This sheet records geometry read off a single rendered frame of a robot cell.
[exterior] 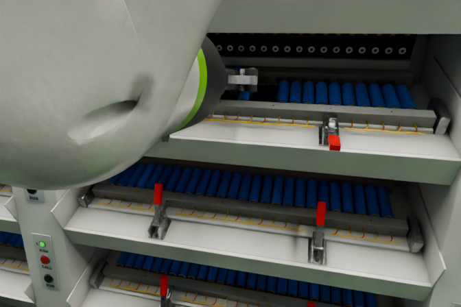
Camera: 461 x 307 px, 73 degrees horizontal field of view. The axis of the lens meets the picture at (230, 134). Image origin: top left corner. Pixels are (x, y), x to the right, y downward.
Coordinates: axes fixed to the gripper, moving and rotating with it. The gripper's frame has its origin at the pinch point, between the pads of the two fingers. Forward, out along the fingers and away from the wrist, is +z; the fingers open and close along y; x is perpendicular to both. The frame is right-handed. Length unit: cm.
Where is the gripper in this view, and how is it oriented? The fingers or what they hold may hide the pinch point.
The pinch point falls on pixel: (226, 79)
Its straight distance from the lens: 48.8
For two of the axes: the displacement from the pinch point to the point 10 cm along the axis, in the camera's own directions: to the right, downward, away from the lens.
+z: 2.1, -1.5, 9.6
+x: -0.4, 9.9, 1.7
